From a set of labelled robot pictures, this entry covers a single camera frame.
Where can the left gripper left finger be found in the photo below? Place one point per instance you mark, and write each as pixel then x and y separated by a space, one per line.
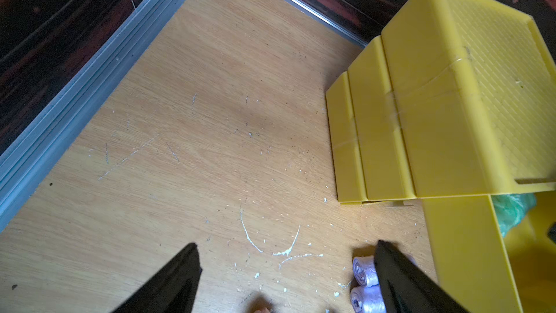
pixel 172 289

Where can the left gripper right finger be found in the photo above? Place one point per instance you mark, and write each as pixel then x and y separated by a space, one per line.
pixel 404 287

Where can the yellow top drawer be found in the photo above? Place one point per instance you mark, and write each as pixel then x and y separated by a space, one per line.
pixel 485 271

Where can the green roll bottom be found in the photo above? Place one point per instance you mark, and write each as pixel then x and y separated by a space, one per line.
pixel 511 209

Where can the yellow drawer cabinet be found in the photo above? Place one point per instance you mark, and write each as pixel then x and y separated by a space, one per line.
pixel 453 98

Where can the purple roll upper front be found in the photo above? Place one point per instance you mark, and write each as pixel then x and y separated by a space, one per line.
pixel 367 300

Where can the purple roll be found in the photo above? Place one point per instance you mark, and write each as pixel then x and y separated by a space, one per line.
pixel 366 274
pixel 367 300

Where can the purple roll upper back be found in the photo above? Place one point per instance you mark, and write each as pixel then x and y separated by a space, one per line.
pixel 366 274

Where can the pink roll centre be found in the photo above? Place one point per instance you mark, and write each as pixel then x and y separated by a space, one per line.
pixel 263 310

